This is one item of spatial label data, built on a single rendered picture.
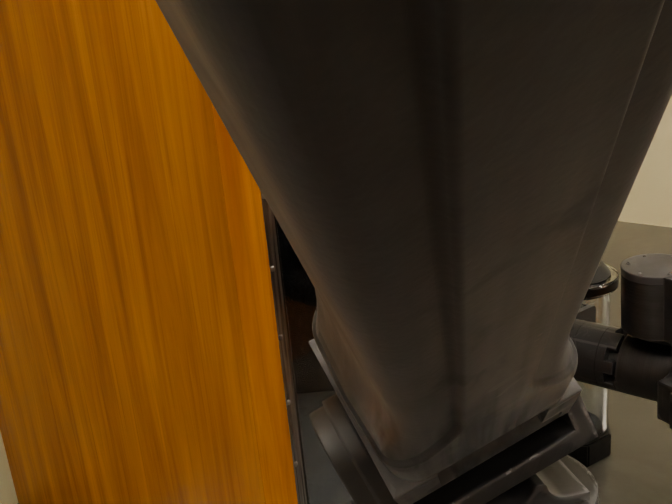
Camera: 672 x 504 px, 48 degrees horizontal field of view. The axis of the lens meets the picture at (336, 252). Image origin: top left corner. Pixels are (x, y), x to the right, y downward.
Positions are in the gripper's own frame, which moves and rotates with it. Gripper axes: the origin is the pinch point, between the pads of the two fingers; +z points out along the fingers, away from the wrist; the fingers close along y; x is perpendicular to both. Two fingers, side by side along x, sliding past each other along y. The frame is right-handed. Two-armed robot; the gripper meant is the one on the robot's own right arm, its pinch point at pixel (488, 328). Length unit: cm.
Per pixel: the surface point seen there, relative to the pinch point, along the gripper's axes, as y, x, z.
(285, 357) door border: 24.5, -2.3, 4.2
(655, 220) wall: -174, 15, 49
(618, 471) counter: -15.5, 19.0, -8.3
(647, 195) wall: -166, 7, 49
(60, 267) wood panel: 35.5, -9.5, 20.7
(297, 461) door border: 23.3, 7.6, 4.4
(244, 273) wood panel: 35.2, -12.6, -3.7
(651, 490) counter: -14.2, 19.3, -12.7
